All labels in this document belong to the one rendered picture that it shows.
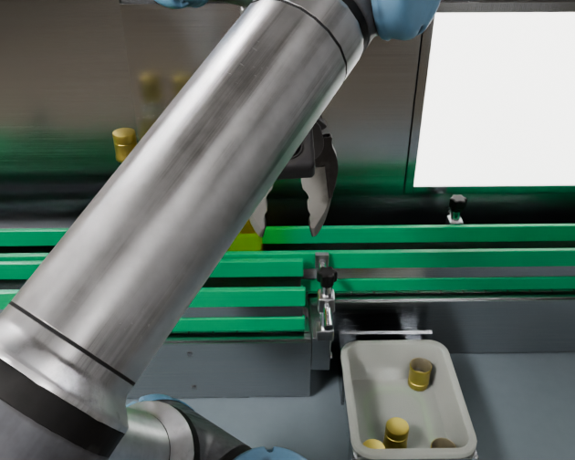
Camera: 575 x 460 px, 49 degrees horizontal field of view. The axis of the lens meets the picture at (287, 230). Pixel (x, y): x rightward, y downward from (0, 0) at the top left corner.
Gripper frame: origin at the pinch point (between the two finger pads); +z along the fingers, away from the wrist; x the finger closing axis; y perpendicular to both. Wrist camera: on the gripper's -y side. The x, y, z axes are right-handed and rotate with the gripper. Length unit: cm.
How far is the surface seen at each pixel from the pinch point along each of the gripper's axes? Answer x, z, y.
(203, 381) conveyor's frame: 13.4, 38.8, 14.6
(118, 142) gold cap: 24.7, 2.8, 28.6
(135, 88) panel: 24.1, -0.5, 42.1
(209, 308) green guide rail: 11.6, 25.2, 16.7
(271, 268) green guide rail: 2.1, 22.9, 23.8
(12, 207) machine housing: 51, 24, 45
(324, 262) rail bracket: -6.4, 22.0, 24.0
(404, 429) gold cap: -17.1, 36.6, 2.8
